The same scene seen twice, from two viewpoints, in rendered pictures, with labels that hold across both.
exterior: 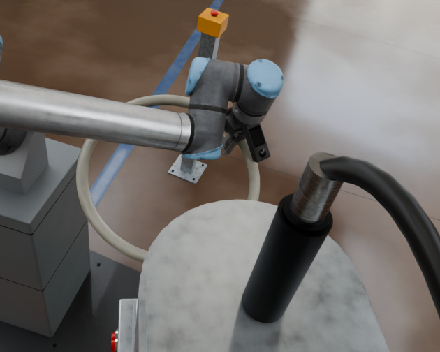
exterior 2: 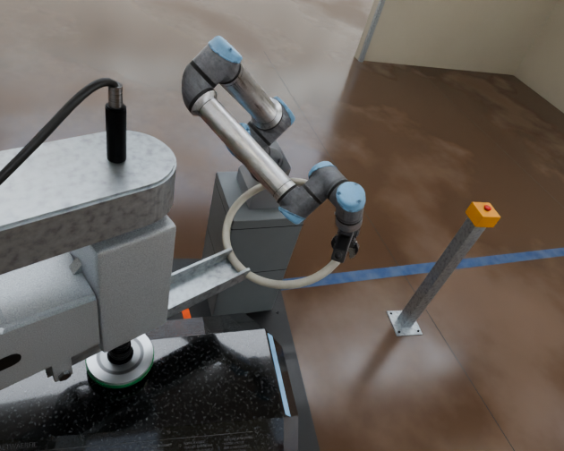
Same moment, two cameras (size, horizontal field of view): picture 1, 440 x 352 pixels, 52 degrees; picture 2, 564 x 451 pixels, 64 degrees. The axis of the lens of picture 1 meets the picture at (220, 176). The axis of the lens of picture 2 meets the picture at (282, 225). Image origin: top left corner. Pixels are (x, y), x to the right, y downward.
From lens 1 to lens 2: 94 cm
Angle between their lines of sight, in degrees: 39
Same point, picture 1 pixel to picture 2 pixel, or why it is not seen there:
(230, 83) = (329, 183)
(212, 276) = not seen: hidden behind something
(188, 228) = (140, 136)
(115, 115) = (252, 152)
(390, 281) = not seen: outside the picture
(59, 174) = (277, 216)
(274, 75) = (354, 196)
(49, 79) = (382, 201)
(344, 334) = (117, 181)
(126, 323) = not seen: hidden behind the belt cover
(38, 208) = (246, 219)
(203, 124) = (296, 195)
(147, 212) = (341, 318)
